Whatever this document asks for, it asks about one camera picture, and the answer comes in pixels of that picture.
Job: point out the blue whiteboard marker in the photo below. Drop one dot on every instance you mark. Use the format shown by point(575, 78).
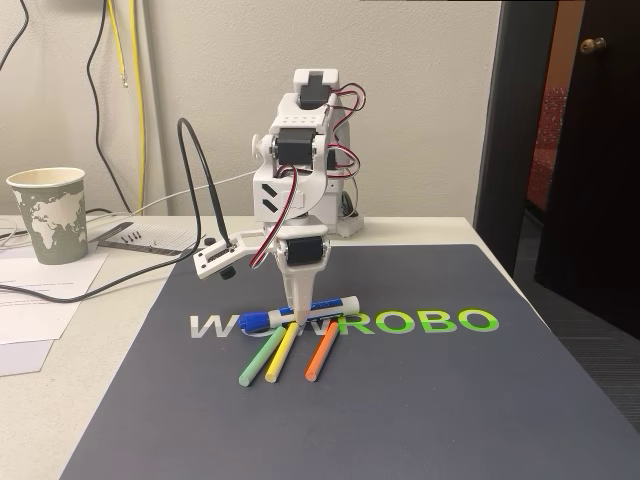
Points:
point(335, 306)

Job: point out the yellow chalk stick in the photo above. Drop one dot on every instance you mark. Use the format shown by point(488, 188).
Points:
point(281, 352)

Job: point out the orange chalk stick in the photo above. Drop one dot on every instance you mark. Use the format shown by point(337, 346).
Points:
point(321, 352)

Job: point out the green chalk stick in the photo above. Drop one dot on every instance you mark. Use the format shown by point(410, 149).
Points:
point(260, 356)

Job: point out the dark grey printed mat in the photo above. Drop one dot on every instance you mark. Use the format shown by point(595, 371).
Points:
point(350, 425)

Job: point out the grey striped sheet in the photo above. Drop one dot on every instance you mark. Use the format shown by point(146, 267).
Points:
point(160, 239)

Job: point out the paper cup with world map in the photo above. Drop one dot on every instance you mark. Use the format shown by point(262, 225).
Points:
point(55, 240)

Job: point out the white paper sheet red text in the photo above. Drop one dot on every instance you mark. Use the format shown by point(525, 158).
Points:
point(45, 315)

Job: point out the pale blank paper sheet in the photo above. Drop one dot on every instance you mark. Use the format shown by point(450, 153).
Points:
point(22, 357)

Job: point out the dark wooden door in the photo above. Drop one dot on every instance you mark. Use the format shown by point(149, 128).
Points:
point(595, 175)

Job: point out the brass door knob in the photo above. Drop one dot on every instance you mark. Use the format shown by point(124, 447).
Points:
point(593, 45)

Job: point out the white camera module on bracket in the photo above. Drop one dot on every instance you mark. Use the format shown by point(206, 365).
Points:
point(215, 256)

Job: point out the dark grey door frame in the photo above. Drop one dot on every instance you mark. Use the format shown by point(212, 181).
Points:
point(505, 150)

